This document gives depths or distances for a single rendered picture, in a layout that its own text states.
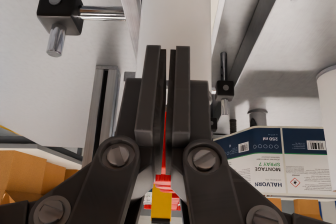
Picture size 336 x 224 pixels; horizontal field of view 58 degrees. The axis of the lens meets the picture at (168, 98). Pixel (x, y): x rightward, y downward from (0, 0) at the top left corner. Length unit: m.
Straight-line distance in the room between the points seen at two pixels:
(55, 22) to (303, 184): 0.58
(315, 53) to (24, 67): 0.56
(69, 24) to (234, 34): 0.32
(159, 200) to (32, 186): 1.90
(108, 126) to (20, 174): 1.67
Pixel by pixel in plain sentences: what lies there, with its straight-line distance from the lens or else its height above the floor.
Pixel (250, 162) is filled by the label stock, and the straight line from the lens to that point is 0.71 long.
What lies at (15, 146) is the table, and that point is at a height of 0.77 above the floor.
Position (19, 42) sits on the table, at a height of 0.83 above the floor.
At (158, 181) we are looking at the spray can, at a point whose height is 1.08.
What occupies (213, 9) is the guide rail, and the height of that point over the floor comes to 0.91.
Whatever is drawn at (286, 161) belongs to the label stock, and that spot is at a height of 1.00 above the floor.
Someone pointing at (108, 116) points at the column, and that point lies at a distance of 0.60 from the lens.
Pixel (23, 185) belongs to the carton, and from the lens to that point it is 2.26.
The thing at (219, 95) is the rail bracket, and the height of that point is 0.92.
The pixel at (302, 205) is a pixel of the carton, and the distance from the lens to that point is 6.07.
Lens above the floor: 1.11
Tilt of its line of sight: 21 degrees down
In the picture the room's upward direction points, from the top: 177 degrees counter-clockwise
